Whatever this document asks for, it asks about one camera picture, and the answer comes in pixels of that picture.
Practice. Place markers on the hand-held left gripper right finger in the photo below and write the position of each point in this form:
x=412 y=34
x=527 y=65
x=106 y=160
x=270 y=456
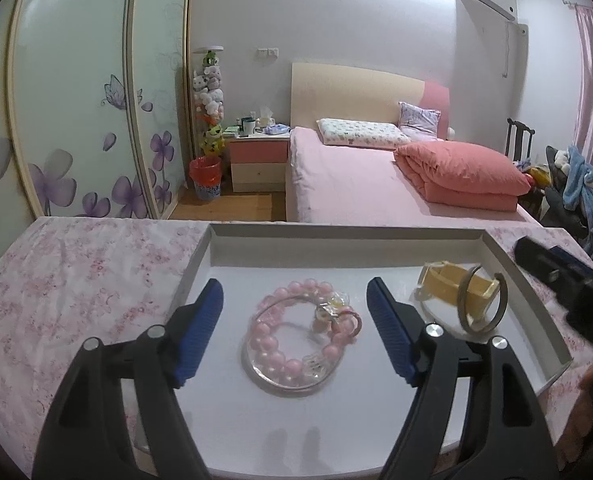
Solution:
x=391 y=330

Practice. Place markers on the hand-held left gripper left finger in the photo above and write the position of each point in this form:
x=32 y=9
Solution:
x=201 y=330

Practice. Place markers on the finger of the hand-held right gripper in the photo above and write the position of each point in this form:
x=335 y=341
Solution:
x=571 y=259
x=536 y=260

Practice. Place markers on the thin silver bangle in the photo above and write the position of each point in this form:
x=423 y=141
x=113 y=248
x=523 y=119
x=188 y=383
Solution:
x=276 y=391

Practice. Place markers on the grey cardboard box tray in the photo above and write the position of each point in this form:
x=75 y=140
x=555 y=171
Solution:
x=286 y=265

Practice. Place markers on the dark stroller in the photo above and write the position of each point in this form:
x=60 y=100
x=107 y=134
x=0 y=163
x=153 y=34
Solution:
x=556 y=210

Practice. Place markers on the blue plush garment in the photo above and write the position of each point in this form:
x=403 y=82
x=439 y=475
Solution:
x=584 y=185

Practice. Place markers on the colourful toys pile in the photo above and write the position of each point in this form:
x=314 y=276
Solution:
x=536 y=175

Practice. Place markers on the folded coral quilt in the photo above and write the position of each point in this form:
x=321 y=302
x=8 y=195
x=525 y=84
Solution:
x=461 y=172

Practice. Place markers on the dark wooden chair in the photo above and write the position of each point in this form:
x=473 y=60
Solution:
x=519 y=135

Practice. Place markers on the red trash bin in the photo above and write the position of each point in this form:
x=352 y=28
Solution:
x=205 y=177

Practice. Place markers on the pink bed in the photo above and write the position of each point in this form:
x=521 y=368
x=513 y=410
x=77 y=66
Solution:
x=346 y=180

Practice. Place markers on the pink and beige nightstand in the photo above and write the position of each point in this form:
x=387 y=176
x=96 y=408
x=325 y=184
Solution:
x=259 y=160

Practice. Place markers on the purple patterned pillow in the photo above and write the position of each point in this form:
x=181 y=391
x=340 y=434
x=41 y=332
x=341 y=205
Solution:
x=419 y=119

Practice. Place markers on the white patterned pillow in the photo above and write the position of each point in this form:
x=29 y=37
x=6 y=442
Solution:
x=356 y=132

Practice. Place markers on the white cup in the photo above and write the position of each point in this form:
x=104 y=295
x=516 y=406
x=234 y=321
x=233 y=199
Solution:
x=248 y=127

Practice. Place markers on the column of plush toys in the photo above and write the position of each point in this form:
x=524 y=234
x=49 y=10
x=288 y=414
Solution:
x=210 y=100

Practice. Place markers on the beige and pink headboard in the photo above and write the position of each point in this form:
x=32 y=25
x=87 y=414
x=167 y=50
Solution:
x=346 y=95

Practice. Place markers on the curtain rod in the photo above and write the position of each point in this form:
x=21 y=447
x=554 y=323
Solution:
x=574 y=5

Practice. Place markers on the flower print sliding wardrobe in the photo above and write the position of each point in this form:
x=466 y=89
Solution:
x=76 y=85

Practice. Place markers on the wall switch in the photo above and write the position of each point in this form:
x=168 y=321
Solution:
x=267 y=53

